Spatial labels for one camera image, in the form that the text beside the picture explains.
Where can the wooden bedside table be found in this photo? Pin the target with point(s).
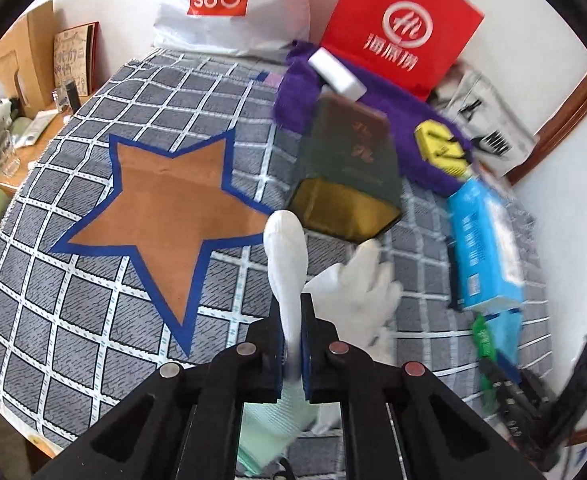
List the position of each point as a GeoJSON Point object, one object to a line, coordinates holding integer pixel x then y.
{"type": "Point", "coordinates": [9, 186]}

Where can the white glove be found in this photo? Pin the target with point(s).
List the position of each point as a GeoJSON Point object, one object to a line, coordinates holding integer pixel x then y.
{"type": "Point", "coordinates": [286, 260]}

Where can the white plastic shopping bag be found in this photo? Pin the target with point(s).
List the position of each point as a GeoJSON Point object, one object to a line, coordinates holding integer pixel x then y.
{"type": "Point", "coordinates": [273, 10]}

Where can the clear glass cup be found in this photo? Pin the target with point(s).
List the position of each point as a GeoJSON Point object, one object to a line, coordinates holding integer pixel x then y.
{"type": "Point", "coordinates": [3, 155]}

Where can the wooden headboard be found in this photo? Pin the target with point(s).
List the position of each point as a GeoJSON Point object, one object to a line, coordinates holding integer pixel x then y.
{"type": "Point", "coordinates": [573, 110]}

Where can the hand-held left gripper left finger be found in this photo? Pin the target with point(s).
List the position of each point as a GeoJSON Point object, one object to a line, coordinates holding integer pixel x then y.
{"type": "Point", "coordinates": [273, 365]}

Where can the red paper bag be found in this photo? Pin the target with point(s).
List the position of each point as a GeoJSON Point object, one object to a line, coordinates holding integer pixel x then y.
{"type": "Point", "coordinates": [403, 20]}

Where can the white remote control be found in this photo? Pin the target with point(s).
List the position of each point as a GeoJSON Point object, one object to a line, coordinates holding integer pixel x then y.
{"type": "Point", "coordinates": [36, 127]}

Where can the mint green cloth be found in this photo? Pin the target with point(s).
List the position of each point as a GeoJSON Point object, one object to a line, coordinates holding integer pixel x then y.
{"type": "Point", "coordinates": [268, 425]}

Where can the grey printed plastic bag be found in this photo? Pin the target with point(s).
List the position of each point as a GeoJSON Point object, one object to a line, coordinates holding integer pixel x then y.
{"type": "Point", "coordinates": [498, 130]}

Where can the white foam block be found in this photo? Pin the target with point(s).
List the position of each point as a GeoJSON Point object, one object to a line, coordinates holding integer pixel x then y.
{"type": "Point", "coordinates": [336, 72]}

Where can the small green packet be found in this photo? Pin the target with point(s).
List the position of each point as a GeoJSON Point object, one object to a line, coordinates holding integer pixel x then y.
{"type": "Point", "coordinates": [483, 335]}

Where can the black bottle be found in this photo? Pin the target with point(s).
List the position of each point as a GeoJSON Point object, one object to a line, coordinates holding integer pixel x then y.
{"type": "Point", "coordinates": [71, 97]}

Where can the dark green box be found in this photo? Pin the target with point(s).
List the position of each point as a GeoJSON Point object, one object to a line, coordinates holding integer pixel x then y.
{"type": "Point", "coordinates": [353, 160]}

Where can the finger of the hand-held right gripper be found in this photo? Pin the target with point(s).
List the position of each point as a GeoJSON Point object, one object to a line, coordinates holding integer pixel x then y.
{"type": "Point", "coordinates": [509, 366]}
{"type": "Point", "coordinates": [503, 400]}

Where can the grey checkered star blanket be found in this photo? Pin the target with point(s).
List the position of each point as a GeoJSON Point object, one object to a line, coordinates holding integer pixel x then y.
{"type": "Point", "coordinates": [98, 285]}

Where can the blue tissue pack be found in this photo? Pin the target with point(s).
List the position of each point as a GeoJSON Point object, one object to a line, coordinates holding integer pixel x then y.
{"type": "Point", "coordinates": [483, 245]}

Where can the brown framed card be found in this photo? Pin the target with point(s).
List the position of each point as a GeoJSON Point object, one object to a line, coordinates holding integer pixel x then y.
{"type": "Point", "coordinates": [76, 60]}

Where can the purple towel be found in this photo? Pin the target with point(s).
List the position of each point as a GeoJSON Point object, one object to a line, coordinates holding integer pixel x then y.
{"type": "Point", "coordinates": [413, 110]}

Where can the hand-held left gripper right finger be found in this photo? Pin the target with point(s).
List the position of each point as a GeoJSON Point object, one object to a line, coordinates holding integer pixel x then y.
{"type": "Point", "coordinates": [306, 365]}

